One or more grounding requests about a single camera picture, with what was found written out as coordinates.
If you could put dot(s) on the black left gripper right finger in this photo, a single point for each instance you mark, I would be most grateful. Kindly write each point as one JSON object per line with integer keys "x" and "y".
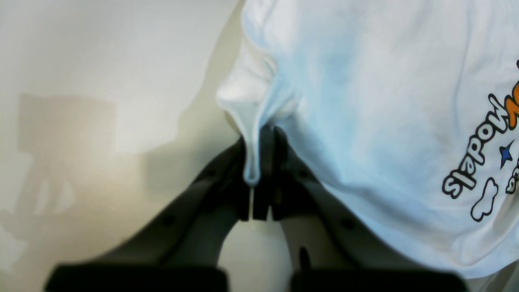
{"x": 331, "y": 249}

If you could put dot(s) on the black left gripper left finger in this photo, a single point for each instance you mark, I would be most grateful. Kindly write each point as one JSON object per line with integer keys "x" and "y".
{"x": 179, "y": 249}

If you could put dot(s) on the white printed t-shirt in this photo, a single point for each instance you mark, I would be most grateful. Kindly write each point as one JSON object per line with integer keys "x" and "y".
{"x": 405, "y": 110}

